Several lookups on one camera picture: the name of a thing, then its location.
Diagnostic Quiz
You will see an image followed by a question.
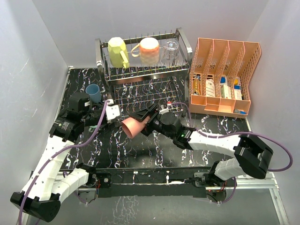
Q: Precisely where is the white red box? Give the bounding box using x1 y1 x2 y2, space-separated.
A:
205 79 215 97

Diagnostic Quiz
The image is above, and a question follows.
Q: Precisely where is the blue small item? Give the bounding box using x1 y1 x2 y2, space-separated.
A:
233 109 247 115

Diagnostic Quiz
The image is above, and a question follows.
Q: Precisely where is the clear glass cup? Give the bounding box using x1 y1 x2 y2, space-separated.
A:
160 39 179 67

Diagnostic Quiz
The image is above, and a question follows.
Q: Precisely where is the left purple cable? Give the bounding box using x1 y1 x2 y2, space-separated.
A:
16 100 111 225

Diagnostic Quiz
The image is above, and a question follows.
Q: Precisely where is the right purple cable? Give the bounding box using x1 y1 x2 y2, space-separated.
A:
167 102 293 207

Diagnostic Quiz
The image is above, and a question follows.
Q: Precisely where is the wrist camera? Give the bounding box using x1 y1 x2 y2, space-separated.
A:
159 101 173 114
105 99 120 123

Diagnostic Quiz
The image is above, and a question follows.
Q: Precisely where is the blue white box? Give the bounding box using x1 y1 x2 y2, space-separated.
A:
233 77 242 100

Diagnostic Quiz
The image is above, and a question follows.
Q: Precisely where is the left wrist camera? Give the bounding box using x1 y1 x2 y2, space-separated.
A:
105 99 120 123

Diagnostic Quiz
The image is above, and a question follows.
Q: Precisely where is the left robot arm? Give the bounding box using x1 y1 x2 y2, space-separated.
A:
10 92 120 225

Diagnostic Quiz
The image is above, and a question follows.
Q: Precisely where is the purple cable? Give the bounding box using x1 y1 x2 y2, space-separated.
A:
167 102 293 207
16 100 111 225

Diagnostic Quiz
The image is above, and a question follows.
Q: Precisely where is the blue plastic cup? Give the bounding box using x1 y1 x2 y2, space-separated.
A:
85 84 102 103

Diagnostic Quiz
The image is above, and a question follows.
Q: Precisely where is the orange plastic file organizer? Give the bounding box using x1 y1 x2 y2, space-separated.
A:
188 38 262 118

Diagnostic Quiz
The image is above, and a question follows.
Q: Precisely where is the metal two-tier dish rack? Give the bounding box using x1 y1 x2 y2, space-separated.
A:
95 28 193 119

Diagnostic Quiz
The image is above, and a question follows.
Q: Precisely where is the pink and cream mug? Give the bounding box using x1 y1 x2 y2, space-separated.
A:
131 37 159 66

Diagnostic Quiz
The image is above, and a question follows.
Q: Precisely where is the yellow-green faceted mug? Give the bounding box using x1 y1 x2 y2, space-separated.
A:
108 37 129 69

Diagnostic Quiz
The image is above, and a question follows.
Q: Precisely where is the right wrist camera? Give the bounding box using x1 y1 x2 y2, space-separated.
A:
159 101 173 114

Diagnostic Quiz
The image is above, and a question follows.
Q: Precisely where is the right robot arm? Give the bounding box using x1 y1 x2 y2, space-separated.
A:
129 104 273 186

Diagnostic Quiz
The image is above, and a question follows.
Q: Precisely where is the green ceramic cup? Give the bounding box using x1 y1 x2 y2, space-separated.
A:
89 126 97 132

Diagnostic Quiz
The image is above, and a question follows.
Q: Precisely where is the white green box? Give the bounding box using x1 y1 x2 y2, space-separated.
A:
220 84 232 99

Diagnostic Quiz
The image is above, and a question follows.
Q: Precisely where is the yellow patterned box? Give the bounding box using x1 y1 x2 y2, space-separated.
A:
192 74 201 96

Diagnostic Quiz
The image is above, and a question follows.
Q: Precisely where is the aluminium frame rail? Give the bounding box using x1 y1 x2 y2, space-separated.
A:
16 170 290 225

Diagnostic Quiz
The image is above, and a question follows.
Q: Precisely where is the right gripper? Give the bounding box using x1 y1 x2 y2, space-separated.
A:
129 104 175 140

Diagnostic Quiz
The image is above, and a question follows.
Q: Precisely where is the pink plastic cup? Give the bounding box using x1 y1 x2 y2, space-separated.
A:
121 116 150 139

